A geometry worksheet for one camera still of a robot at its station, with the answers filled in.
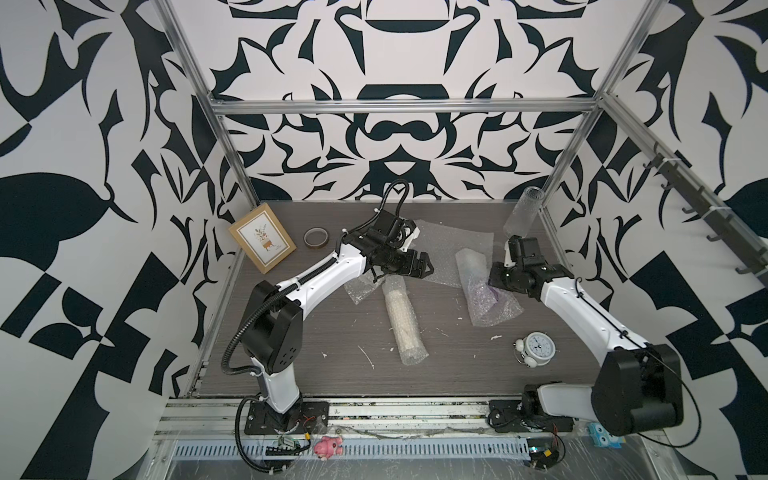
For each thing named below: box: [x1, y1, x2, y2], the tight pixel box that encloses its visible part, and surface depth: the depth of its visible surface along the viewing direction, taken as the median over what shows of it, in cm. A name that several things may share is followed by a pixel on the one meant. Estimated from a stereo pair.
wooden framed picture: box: [228, 202, 297, 275], surface depth 100 cm
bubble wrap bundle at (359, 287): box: [343, 265, 384, 305], surface depth 97 cm
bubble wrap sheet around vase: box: [413, 219, 495, 287], surface depth 110 cm
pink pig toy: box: [314, 435, 343, 461], surface depth 70 cm
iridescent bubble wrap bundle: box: [455, 248, 524, 327], surface depth 89 cm
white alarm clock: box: [512, 331, 561, 368], surface depth 83 cm
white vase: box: [382, 274, 429, 365], surface depth 86 cm
